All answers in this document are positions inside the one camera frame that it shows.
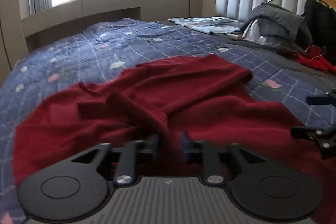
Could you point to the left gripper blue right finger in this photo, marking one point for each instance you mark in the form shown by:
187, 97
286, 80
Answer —
206, 154

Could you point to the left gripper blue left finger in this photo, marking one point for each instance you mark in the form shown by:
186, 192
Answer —
130, 158

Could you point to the dark red sweater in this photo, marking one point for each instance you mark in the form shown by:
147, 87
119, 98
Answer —
204, 96

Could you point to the red item by jacket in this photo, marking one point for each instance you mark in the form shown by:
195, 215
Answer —
313, 58

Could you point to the black backpack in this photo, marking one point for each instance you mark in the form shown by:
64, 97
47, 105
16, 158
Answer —
320, 19

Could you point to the grey padded jacket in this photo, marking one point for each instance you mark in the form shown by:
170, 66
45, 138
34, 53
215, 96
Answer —
283, 26

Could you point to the blue plaid quilt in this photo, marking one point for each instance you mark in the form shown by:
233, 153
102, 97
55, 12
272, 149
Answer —
102, 51

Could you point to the white small box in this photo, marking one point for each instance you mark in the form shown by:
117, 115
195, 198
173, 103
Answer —
234, 37

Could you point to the light blue folded cloth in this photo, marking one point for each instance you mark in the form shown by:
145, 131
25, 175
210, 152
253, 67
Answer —
215, 25

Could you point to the beige window bench cabinet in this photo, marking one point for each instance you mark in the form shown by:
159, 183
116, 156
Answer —
74, 17

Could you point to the left beige wardrobe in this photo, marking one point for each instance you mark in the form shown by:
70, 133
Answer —
13, 43

